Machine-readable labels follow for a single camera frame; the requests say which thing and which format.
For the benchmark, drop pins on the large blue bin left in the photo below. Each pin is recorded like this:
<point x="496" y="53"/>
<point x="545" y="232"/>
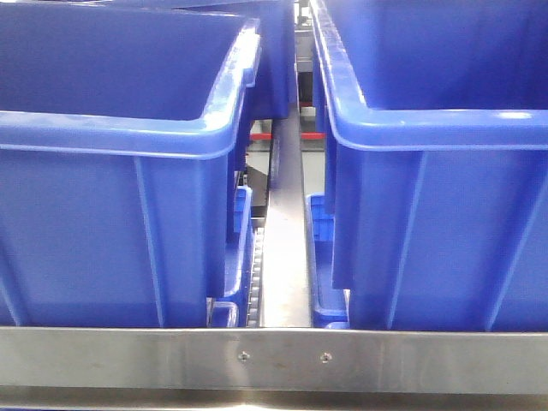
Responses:
<point x="118" y="128"/>

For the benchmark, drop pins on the steel flow rack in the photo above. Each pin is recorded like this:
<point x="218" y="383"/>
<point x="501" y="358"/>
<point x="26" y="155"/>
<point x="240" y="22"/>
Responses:
<point x="78" y="367"/>

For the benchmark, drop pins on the blue bin behind left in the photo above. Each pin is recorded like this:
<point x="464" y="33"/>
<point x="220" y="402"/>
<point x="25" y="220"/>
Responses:
<point x="275" y="85"/>

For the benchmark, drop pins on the large blue bin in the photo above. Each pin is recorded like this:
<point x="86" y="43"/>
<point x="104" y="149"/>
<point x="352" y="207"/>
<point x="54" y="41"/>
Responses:
<point x="437" y="161"/>
<point x="118" y="128"/>

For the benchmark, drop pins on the lower blue bin left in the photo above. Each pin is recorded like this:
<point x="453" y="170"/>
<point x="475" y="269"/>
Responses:
<point x="231" y="309"/>

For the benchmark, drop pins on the large blue bin right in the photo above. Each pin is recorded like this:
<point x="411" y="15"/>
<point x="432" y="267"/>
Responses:
<point x="437" y="161"/>

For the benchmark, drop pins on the lower blue bin right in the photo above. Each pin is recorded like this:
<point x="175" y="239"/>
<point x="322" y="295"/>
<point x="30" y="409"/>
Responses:
<point x="328" y="304"/>

